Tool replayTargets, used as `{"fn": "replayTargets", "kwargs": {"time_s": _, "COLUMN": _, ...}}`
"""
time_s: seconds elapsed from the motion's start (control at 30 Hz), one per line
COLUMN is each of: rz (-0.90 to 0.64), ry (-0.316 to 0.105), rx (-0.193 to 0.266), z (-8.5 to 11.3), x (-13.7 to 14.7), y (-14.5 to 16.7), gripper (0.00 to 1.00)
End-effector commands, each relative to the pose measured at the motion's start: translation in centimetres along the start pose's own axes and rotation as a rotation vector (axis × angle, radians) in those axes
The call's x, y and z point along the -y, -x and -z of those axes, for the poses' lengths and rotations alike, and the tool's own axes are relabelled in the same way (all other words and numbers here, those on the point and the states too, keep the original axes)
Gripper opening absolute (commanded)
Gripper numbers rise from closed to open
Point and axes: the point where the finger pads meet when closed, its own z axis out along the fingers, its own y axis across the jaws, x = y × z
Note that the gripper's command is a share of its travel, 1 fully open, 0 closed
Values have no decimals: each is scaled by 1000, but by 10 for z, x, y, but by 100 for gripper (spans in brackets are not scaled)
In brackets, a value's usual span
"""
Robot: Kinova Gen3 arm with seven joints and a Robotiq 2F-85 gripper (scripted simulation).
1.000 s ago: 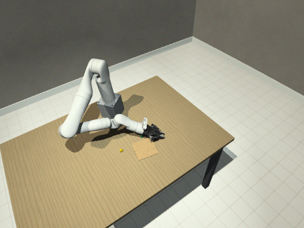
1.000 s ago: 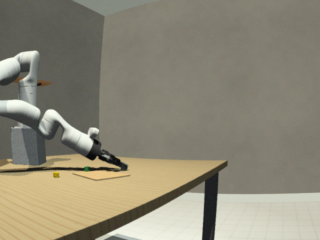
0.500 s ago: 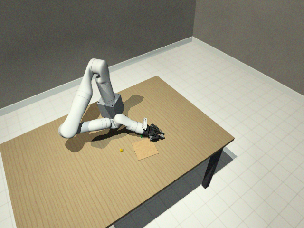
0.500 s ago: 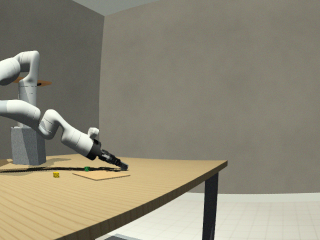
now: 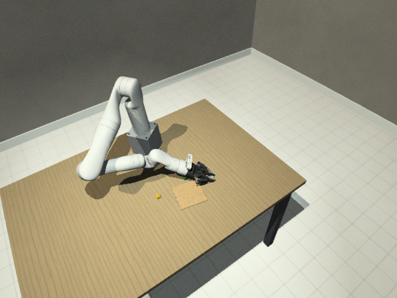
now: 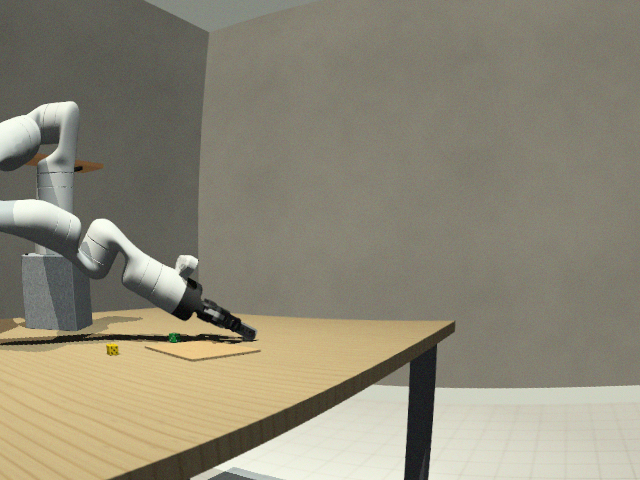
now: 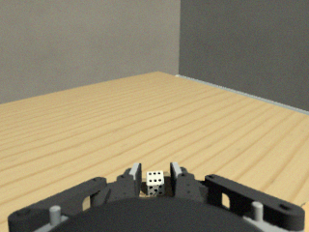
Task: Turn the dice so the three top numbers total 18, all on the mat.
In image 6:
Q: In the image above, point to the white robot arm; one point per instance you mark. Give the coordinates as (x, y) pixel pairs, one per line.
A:
(56, 229)

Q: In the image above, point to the tan square mat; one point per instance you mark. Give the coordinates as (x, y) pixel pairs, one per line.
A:
(201, 350)

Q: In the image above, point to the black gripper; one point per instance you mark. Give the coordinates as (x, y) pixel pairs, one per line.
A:
(191, 302)

